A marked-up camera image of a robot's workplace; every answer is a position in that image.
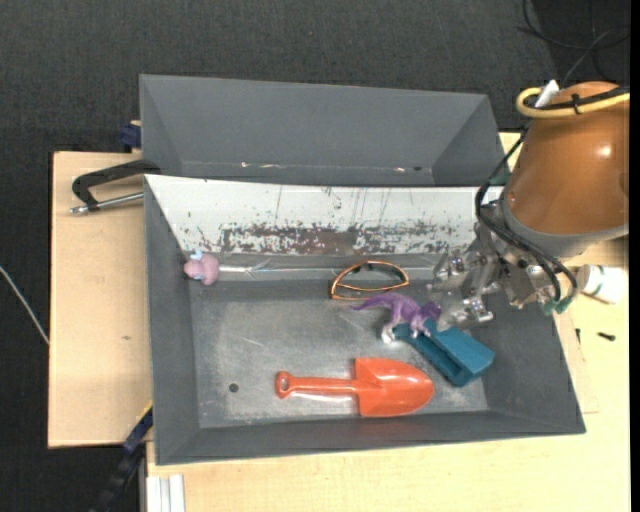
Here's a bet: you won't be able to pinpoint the grey metal bin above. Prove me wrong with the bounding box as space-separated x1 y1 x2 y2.
138 73 587 466

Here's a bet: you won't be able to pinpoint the pink toy animal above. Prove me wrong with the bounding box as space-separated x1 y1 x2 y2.
182 250 222 287

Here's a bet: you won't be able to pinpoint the purple toy dinosaur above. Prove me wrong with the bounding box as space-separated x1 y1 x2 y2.
349 292 444 346

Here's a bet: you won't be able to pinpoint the orange toy shovel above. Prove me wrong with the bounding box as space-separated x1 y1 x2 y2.
274 356 436 418

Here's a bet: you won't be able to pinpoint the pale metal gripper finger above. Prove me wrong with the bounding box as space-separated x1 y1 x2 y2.
436 294 495 332
427 252 469 296

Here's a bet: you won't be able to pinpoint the white plastic bottle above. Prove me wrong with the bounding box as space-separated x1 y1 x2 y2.
577 263 628 305

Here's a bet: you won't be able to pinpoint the teal flat block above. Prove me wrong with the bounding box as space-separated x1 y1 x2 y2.
392 319 497 388

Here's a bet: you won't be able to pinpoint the orange-framed sunglasses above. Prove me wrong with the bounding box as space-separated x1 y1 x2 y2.
329 259 411 302

